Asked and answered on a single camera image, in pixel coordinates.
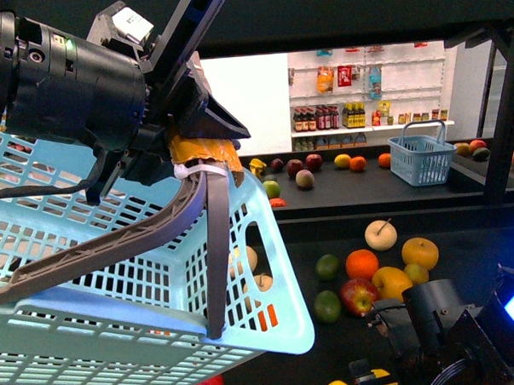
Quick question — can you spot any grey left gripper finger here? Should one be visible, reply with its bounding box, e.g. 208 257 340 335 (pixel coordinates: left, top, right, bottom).
0 172 206 304
206 170 230 339

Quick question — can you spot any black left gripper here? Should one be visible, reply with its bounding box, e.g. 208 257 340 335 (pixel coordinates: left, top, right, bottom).
85 0 251 204

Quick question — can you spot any large light blue basket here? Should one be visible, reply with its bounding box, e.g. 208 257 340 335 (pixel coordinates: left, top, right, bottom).
0 112 318 385

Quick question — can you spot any green apple back shelf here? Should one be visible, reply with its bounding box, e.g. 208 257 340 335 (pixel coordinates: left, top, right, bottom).
263 181 281 199

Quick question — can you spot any red tomato back shelf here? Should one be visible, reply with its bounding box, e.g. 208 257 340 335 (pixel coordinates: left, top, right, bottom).
269 198 287 208

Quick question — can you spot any yellow lemon back shelf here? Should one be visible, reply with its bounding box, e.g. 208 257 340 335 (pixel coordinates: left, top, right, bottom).
334 153 351 170

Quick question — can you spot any orange mandarin back shelf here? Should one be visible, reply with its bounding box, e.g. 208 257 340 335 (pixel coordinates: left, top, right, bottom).
349 156 367 173

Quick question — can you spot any orange fruit front shelf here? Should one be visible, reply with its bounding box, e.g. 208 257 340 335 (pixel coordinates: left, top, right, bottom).
345 249 379 280

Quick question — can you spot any red apple front shelf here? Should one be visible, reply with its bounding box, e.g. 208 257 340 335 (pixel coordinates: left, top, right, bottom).
339 278 379 318

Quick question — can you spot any small blue basket on shelf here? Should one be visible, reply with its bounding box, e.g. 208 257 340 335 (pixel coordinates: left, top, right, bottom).
388 120 457 187

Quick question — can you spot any pink peach fruit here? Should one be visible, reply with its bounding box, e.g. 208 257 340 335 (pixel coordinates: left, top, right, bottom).
295 169 315 189

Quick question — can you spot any dark red apple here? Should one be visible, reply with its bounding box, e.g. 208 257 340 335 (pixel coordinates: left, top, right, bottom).
305 153 323 172

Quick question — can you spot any green lime upper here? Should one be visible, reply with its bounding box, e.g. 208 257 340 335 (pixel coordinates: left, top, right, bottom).
315 254 339 282

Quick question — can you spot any green lime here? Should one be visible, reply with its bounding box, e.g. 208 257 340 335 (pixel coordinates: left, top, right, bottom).
315 254 339 282
313 290 342 325

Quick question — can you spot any green lime lower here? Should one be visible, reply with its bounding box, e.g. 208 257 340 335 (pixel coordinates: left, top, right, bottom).
313 290 342 325

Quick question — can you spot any pale white pear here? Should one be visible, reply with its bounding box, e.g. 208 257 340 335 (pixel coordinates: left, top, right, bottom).
364 218 398 251

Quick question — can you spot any orange at basket side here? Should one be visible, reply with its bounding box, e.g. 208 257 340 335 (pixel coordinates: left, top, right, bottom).
378 152 391 169

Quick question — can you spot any golden round pear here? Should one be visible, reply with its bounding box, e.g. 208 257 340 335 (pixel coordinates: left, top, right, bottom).
401 238 440 270

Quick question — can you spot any small yellow green fruit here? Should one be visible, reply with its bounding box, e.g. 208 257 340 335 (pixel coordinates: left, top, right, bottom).
404 263 430 285

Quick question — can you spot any white grocery wall shelf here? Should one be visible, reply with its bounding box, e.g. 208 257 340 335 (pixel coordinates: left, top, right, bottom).
287 42 456 152

